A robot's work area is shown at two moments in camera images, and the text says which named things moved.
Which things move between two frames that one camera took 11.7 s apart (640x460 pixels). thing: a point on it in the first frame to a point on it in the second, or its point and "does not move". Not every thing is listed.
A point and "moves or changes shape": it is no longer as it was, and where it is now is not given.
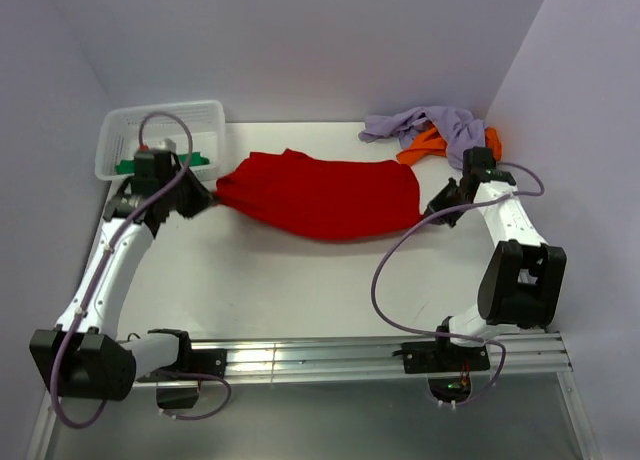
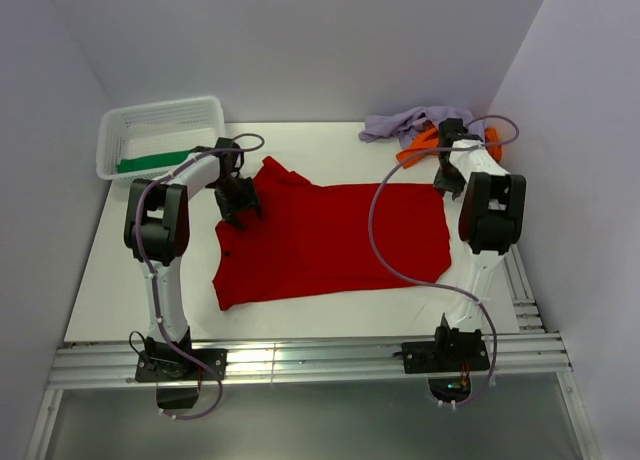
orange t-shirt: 432,143 does not move
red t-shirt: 289,196 moves or changes shape
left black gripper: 202,197 to 249,202
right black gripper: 438,203 to 442,185
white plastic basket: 188,127 does not move
